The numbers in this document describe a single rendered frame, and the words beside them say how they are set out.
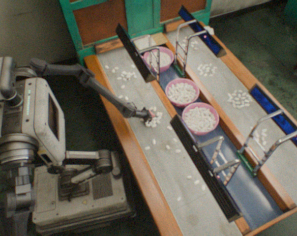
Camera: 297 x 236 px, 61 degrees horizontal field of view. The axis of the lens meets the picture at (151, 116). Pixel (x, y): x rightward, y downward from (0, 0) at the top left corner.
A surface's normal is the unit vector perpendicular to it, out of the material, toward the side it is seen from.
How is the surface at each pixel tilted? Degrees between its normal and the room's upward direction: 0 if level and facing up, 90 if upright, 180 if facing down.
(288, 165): 0
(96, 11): 90
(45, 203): 0
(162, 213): 0
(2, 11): 90
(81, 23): 90
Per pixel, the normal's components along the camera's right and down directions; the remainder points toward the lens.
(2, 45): 0.39, 0.75
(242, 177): -0.03, -0.58
